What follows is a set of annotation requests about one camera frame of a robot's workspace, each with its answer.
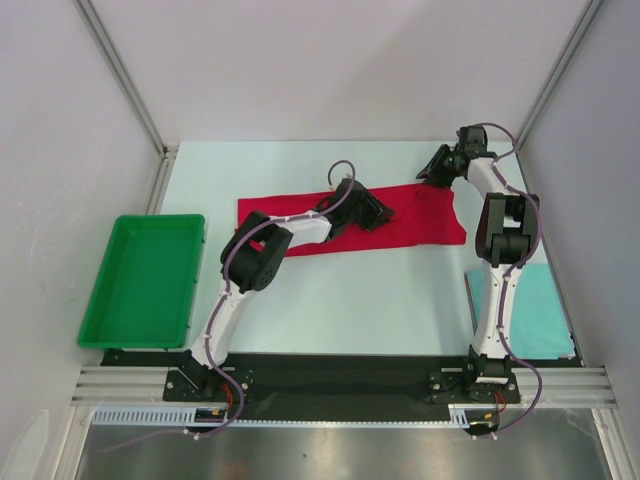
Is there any folded teal t-shirt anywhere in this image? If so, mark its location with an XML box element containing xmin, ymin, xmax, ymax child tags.
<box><xmin>464</xmin><ymin>263</ymin><xmax>576</xmax><ymax>360</ymax></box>

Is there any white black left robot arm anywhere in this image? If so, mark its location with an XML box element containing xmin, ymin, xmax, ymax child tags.
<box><xmin>178</xmin><ymin>177</ymin><xmax>395</xmax><ymax>400</ymax></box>

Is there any white slotted cable duct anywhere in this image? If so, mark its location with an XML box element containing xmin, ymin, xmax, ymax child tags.
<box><xmin>91</xmin><ymin>405</ymin><xmax>497</xmax><ymax>429</ymax></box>

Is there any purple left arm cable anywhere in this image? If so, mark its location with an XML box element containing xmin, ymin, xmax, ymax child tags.
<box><xmin>94</xmin><ymin>159</ymin><xmax>357</xmax><ymax>454</ymax></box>

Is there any left aluminium corner post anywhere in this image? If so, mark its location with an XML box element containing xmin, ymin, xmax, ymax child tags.
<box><xmin>72</xmin><ymin>0</ymin><xmax>179</xmax><ymax>161</ymax></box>

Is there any right aluminium corner post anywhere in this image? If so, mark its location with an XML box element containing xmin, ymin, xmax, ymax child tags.
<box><xmin>516</xmin><ymin>0</ymin><xmax>608</xmax><ymax>147</ymax></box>

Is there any red t-shirt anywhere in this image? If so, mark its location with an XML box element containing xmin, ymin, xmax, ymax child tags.
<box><xmin>237</xmin><ymin>183</ymin><xmax>466</xmax><ymax>257</ymax></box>

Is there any aluminium corner post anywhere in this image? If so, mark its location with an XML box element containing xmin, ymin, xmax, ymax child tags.
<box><xmin>72</xmin><ymin>0</ymin><xmax>179</xmax><ymax>161</ymax></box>
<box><xmin>516</xmin><ymin>0</ymin><xmax>608</xmax><ymax>147</ymax></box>

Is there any aluminium front frame rail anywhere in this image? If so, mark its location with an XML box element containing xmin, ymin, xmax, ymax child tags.
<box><xmin>71</xmin><ymin>366</ymin><xmax>617</xmax><ymax>408</ymax></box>

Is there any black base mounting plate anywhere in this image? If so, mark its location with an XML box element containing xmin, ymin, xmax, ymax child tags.
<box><xmin>100</xmin><ymin>350</ymin><xmax>581</xmax><ymax>422</ymax></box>

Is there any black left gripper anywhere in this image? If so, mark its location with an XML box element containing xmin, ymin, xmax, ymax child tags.
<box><xmin>344</xmin><ymin>189</ymin><xmax>395</xmax><ymax>232</ymax></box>

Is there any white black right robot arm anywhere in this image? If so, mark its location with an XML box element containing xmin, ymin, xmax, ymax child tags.
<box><xmin>416</xmin><ymin>122</ymin><xmax>541</xmax><ymax>401</ymax></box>

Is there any green plastic bin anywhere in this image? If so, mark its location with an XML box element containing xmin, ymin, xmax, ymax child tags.
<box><xmin>77</xmin><ymin>214</ymin><xmax>205</xmax><ymax>350</ymax></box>

